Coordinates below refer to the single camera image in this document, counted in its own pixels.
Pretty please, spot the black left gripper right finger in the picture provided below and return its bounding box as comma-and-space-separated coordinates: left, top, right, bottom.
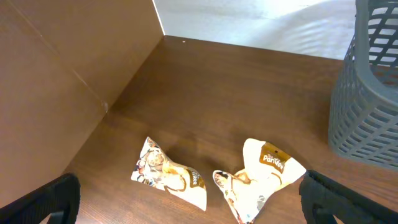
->
299, 170, 397, 224

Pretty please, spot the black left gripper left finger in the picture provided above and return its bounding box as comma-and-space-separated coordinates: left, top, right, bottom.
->
1, 173, 81, 224

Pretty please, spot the cream Pantree snack bag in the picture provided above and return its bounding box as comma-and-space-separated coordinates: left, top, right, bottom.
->
213, 138, 306, 223

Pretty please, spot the cream snack bag left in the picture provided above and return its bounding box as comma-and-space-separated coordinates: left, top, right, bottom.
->
131, 137, 207, 211

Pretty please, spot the grey plastic lattice basket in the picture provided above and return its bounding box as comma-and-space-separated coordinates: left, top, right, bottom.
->
328, 1, 397, 170

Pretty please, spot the brown cardboard side panel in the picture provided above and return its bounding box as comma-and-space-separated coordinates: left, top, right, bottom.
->
1, 0, 163, 205

